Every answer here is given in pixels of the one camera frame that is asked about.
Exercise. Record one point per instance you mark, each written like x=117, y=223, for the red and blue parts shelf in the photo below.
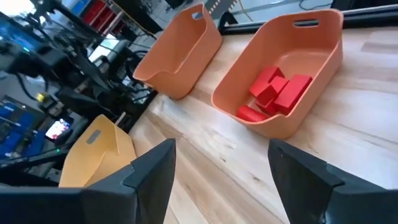
x=96, y=14

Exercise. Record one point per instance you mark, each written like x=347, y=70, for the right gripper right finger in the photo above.
x=326, y=199

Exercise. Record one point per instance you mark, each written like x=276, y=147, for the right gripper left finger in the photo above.
x=109, y=205

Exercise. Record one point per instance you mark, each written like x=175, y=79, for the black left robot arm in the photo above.
x=87, y=68

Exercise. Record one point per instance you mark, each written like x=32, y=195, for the computer monitor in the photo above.
x=18, y=34

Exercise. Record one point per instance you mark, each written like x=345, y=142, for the large red rectangular block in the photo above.
x=293, y=93

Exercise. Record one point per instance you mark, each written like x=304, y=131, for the black table edge rail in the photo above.
x=367, y=17

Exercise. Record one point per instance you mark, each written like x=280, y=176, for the long red block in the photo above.
x=264, y=77

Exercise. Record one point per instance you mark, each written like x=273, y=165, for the orange plastic bin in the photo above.
x=180, y=56
x=304, y=46

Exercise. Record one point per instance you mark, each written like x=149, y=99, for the small lit screen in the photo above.
x=57, y=129

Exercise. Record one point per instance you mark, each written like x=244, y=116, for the small red block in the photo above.
x=275, y=90

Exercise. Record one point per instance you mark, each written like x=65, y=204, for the yellow plastic bin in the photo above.
x=102, y=155

